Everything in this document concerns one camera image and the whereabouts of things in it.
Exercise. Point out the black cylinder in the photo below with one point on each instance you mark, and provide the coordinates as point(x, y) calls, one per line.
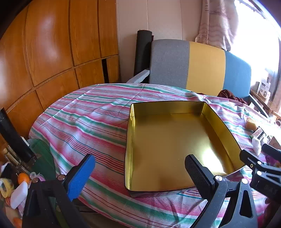
point(13, 136)

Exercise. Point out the green glass side table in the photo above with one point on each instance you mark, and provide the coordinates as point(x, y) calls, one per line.
point(44, 157)

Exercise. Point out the rice cracker snack packet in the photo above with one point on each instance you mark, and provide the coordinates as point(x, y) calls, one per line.
point(259, 132)

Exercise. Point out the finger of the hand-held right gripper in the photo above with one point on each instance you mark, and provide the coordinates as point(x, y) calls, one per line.
point(247, 156)
point(271, 150)

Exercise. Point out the wooden wardrobe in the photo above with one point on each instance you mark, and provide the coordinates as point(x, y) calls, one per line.
point(50, 43)

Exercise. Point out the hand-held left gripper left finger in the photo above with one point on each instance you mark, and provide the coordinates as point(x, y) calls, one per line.
point(81, 175)

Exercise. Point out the orange fruit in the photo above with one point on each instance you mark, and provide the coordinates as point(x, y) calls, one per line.
point(23, 178)

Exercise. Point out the yellow sponge block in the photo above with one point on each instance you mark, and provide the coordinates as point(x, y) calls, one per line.
point(251, 124)

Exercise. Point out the grey yellow blue chair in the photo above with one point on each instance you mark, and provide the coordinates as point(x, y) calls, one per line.
point(206, 65)

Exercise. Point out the wooden desk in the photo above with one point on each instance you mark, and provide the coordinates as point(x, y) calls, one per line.
point(263, 103)

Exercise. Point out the white plastic bottle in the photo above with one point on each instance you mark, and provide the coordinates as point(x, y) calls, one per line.
point(18, 195)

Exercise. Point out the dark red cloth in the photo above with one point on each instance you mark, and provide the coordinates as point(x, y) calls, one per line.
point(228, 94)

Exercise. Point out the white plastic-wrapped bundle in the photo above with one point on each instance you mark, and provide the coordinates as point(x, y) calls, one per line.
point(256, 146)

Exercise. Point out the gold tin box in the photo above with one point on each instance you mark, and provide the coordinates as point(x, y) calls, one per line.
point(171, 149)

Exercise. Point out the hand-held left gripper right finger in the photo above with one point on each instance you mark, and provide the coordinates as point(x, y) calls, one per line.
point(197, 175)

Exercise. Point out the striped blanket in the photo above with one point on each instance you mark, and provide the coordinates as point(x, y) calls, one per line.
point(87, 122)

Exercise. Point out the beige curtain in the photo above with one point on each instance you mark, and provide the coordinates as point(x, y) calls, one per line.
point(215, 22)

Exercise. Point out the white cardboard box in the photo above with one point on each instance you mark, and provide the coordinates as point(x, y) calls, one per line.
point(263, 87)

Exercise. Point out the black rolled mat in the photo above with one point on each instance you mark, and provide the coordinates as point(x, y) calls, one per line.
point(142, 52)

